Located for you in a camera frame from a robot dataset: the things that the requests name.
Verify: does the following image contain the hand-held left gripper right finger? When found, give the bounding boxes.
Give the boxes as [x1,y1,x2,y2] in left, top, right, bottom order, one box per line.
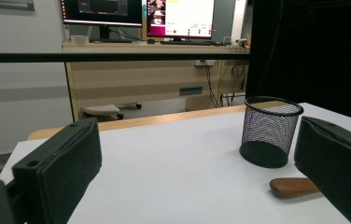
[293,115,351,224]

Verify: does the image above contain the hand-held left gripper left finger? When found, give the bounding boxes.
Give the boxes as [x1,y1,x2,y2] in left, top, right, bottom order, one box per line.
[11,117,104,224]

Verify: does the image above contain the brown wooden hairbrush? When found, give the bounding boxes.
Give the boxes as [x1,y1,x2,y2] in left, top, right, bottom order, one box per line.
[269,176,321,199]

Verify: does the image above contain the black mesh pen holder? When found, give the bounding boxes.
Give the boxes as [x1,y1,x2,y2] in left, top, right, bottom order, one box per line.
[238,95,304,169]

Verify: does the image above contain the white wheeled chair base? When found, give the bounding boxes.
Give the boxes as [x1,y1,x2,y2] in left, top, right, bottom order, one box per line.
[81,102,143,122]

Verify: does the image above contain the light wooden office desk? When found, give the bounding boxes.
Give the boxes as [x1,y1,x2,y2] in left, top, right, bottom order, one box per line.
[61,39,252,122]

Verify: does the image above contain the black curtain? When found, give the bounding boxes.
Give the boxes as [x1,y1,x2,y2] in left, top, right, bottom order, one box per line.
[246,0,351,124]

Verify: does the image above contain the dark screen computer monitor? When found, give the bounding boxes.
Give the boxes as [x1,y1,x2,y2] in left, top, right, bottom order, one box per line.
[59,0,144,28]

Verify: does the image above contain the black keyboard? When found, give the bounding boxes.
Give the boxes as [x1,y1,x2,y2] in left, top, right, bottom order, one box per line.
[159,39,213,47]

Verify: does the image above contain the bright screen computer monitor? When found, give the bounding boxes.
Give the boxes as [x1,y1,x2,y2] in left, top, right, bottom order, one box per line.
[146,0,216,40]

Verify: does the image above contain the black horizontal frame bar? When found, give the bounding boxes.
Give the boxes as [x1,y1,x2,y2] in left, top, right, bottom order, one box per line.
[0,51,252,63]

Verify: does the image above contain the bundle of desk cables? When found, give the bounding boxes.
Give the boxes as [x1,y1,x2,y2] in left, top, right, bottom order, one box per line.
[201,60,250,108]

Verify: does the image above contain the white wall socket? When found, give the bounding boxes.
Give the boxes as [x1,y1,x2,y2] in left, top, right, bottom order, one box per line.
[194,60,217,67]

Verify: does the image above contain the grey framed wall board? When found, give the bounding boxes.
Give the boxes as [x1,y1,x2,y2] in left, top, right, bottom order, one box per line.
[0,0,35,12]

